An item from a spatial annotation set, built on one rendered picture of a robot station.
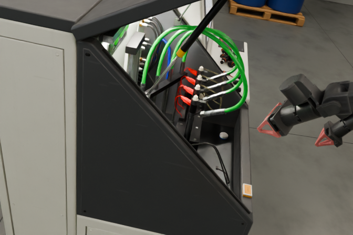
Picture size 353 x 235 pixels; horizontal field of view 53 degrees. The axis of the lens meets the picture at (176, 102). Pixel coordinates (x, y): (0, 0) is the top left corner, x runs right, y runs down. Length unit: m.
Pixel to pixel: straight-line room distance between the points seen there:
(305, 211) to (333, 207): 0.24
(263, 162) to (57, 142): 2.10
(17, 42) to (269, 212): 2.05
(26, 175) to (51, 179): 0.08
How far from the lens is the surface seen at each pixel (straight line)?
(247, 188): 1.29
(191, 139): 1.38
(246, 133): 1.55
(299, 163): 3.10
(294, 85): 0.96
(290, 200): 2.76
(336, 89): 0.97
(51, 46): 0.96
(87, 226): 1.37
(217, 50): 2.13
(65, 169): 1.20
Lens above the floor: 1.84
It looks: 33 degrees down
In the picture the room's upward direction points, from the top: 11 degrees clockwise
